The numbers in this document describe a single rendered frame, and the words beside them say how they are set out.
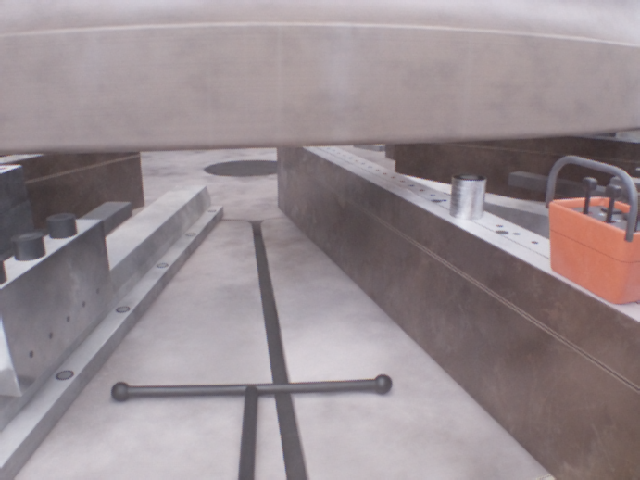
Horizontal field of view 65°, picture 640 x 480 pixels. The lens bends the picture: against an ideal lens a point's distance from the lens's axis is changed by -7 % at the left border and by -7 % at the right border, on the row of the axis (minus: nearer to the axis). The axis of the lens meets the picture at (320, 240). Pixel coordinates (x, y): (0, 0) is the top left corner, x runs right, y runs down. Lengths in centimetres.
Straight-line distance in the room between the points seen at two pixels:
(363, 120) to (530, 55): 48
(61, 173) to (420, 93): 174
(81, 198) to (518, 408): 210
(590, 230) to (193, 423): 86
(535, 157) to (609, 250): 222
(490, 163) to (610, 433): 232
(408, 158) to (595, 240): 239
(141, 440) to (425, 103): 97
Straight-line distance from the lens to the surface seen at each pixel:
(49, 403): 127
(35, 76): 131
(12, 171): 127
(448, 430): 119
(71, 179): 260
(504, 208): 235
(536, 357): 107
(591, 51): 165
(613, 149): 308
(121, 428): 123
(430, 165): 320
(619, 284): 90
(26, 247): 115
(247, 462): 105
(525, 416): 114
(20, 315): 109
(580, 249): 95
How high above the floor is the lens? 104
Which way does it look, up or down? 19 degrees down
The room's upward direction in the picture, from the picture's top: straight up
